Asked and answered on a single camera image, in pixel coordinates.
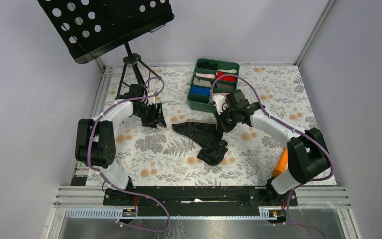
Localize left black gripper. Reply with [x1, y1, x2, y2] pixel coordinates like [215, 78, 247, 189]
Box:
[134, 102, 166, 129]

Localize black striped underwear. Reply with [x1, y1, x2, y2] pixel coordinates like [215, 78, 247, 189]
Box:
[172, 122, 228, 166]

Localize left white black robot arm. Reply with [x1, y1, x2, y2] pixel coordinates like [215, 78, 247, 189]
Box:
[75, 84, 167, 205]

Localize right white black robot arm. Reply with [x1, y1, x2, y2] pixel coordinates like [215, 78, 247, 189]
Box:
[211, 90, 331, 205]

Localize grey rolled cloth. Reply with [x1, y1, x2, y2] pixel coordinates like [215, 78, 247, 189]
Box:
[215, 82, 235, 91]

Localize floral patterned table mat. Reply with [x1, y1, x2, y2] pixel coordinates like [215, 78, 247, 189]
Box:
[85, 65, 337, 187]

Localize red rolled cloth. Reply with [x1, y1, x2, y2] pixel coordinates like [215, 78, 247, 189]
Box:
[216, 71, 237, 82]

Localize pink rolled cloth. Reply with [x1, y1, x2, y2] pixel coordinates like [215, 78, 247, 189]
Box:
[195, 73, 216, 79]

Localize beige rolled cloth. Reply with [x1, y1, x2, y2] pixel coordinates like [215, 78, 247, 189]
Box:
[193, 77, 212, 88]

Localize white rolled cloth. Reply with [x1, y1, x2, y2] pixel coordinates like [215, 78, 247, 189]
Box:
[217, 69, 238, 74]

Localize green divided organizer tray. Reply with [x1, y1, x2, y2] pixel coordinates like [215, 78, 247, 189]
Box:
[187, 58, 240, 113]

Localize black rolled cloth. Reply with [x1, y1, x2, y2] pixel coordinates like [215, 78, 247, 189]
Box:
[196, 61, 218, 71]

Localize orange carrot toy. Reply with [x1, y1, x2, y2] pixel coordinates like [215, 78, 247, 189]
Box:
[272, 148, 288, 178]

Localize black perforated music stand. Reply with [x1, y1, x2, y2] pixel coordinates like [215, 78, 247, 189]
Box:
[38, 0, 174, 85]

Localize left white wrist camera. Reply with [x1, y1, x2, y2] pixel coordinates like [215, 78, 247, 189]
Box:
[144, 96, 160, 105]

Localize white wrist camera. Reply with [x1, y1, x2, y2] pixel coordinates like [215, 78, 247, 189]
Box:
[144, 96, 160, 105]
[212, 94, 227, 115]

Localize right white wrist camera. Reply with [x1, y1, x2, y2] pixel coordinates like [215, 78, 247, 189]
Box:
[212, 94, 227, 115]

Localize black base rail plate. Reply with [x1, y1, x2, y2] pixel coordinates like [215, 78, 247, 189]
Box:
[103, 186, 298, 217]

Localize aluminium frame rails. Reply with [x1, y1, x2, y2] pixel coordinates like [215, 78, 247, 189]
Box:
[44, 0, 363, 239]

